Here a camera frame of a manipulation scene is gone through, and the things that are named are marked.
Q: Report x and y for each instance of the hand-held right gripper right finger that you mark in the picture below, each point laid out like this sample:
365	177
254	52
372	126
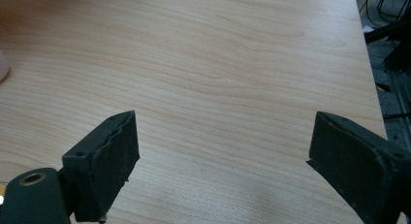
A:
358	166

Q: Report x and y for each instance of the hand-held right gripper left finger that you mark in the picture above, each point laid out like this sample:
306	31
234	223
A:
103	166

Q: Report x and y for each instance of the black metal stand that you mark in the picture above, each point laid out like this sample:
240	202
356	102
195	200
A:
395	39

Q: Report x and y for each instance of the pale pink object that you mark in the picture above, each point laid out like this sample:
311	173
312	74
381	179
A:
3	66

